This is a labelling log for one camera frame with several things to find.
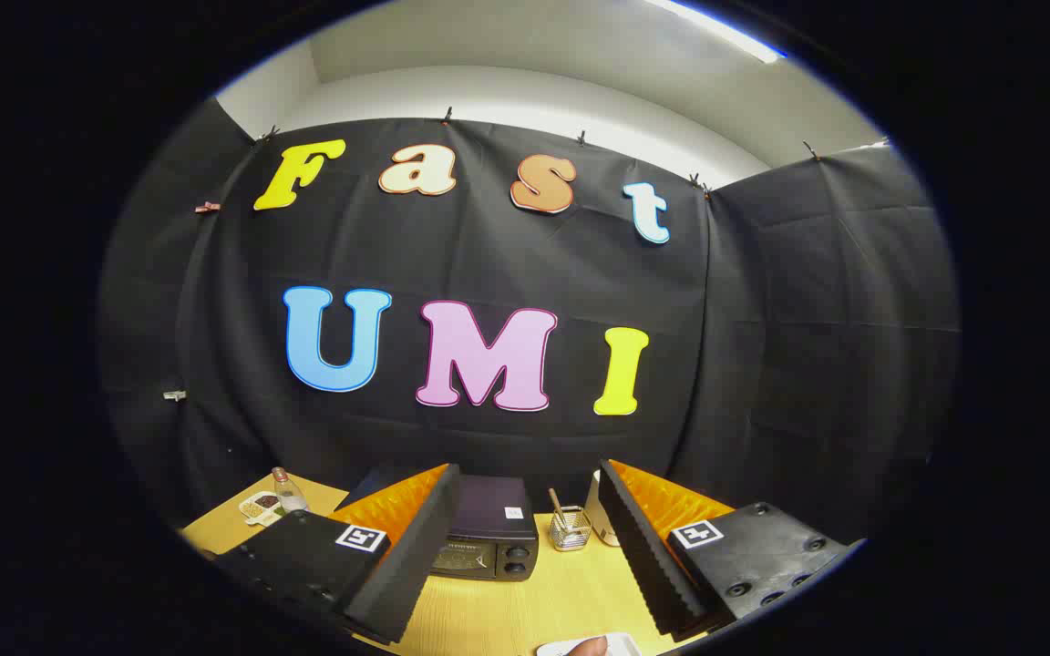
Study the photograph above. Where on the black toaster oven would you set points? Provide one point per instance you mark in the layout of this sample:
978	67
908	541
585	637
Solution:
488	519

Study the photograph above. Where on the small white snack dish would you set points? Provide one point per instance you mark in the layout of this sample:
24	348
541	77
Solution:
261	507

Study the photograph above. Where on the wooden utensil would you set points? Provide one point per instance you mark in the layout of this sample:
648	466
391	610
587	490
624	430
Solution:
555	503

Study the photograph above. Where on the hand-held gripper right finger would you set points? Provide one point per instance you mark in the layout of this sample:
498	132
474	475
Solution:
643	556

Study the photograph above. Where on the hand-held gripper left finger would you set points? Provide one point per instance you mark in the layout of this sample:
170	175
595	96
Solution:
416	556

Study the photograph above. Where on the white square plate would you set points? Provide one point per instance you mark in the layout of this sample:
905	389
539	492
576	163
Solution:
621	645

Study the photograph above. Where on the white pop-up toaster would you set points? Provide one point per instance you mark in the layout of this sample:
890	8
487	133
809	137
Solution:
596	519

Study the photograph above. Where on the clear plastic bottle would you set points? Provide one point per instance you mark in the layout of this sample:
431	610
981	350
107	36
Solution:
289	494

